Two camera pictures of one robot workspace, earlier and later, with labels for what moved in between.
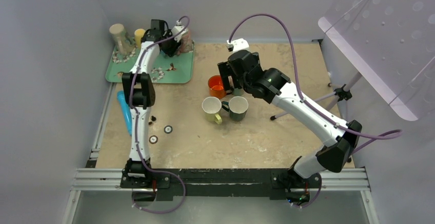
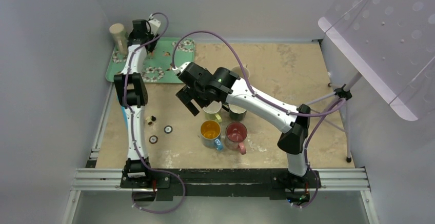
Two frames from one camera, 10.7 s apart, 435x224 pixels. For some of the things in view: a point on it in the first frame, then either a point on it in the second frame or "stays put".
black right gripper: x=224 y=68 -> x=185 y=94
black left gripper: x=171 y=52 -> x=152 y=46
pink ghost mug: x=187 y=44 -> x=235 y=135
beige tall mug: x=120 y=39 stays put
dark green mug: x=238 y=106 stays put
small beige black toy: x=153 y=119 stays put
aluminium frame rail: x=94 y=179 stays put
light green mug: x=211 y=107 stays put
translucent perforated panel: x=387 y=26 stays put
